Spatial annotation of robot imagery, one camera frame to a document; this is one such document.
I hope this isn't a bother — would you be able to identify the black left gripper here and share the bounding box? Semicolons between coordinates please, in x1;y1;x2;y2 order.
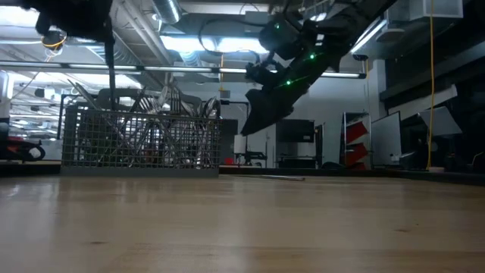
20;0;116;67

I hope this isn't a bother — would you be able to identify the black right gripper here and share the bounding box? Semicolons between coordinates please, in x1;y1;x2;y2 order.
240;18;334;137

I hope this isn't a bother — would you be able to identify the black cabinet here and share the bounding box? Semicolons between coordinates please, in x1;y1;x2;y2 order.
275;118;316;170

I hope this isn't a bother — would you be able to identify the long ceiling light strip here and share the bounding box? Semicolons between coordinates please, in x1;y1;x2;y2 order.
0;60;367;80

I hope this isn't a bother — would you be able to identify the red and white shelf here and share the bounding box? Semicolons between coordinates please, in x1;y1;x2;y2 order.
342;111;371;171

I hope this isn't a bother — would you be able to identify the grey ceiling box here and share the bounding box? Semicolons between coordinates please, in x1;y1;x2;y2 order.
244;10;273;30

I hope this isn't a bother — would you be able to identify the whiteboard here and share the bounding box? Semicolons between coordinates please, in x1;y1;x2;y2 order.
370;111;402;168

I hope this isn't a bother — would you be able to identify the grey plastic cutlery basket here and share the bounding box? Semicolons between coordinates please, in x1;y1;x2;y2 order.
60;86;223;178

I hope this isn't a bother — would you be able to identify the red padded seat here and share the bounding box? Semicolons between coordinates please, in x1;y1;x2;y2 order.
5;136;46;162

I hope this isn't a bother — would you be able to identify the grey tilted panel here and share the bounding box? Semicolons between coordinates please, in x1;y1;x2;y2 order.
418;105;463;137

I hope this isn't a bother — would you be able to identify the black background gantry frame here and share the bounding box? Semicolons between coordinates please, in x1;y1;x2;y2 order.
221;99;250;168

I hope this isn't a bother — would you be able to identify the silver ventilation duct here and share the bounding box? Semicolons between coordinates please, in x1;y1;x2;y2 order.
151;0;183;24

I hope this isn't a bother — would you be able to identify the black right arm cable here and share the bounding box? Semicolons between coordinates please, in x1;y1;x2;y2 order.
198;17;266;64

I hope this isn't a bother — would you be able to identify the yellow hanging cable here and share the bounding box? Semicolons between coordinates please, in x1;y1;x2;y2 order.
427;0;436;170

